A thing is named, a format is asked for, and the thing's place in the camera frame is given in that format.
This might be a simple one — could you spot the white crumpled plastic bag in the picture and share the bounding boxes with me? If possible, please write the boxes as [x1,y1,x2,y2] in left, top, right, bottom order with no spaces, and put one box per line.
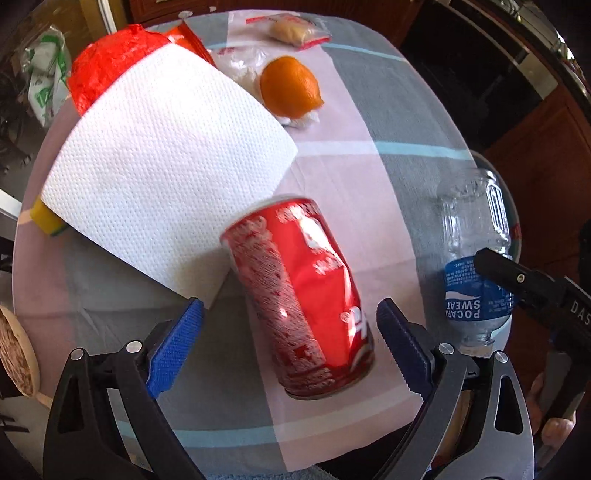
[277,108,321,128]

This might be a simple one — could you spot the orange snack packet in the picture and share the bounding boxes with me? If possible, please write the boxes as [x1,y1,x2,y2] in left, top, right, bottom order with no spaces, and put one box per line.
[164,23,218,68]

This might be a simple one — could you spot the green and white bag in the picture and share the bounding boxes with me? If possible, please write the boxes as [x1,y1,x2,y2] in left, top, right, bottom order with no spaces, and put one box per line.
[25,25,70,127]

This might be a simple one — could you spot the red drink can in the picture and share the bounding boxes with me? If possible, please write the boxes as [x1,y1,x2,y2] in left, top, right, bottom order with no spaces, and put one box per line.
[219,196,376,400]

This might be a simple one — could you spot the yellow sponge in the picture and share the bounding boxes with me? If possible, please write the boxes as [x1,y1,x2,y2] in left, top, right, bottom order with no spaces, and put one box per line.
[31,196,70,237]

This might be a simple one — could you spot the person's right hand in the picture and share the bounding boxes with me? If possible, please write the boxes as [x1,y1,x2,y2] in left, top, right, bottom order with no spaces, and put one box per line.
[529,375,578,462]

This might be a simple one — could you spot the white paper towel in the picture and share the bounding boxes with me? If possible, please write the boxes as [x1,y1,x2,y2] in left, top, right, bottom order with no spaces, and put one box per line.
[39,44,298,311]

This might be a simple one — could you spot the clear bag with bun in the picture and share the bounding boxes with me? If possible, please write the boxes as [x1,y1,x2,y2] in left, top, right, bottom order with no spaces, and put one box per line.
[245,14,333,49]

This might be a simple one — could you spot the clear blue-label plastic bottle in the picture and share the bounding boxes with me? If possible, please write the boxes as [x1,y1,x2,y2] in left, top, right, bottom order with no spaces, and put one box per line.
[436,168,515,347]

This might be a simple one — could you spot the clear red-print plastic bag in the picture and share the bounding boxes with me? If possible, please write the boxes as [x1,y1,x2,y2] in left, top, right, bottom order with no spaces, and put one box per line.
[212,45,269,95]

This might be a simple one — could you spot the red plastic bag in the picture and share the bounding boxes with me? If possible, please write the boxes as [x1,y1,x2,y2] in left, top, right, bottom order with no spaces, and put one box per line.
[67,24,174,116]

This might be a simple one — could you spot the orange peel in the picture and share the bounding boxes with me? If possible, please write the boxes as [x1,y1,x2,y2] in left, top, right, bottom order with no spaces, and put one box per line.
[259,55,325,118]

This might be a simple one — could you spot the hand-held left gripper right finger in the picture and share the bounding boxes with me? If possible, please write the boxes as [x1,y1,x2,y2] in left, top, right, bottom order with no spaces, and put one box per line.
[376,298,536,480]

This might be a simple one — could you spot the black built-in oven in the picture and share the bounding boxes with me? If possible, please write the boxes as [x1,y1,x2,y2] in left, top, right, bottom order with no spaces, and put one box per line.
[399,0,561,153]

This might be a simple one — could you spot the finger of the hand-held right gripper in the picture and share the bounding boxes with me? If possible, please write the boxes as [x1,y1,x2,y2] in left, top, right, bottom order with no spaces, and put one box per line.
[475,248,568,319]

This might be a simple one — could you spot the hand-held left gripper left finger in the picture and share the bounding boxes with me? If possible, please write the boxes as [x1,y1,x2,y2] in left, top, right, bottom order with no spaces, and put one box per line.
[44,298,206,480]

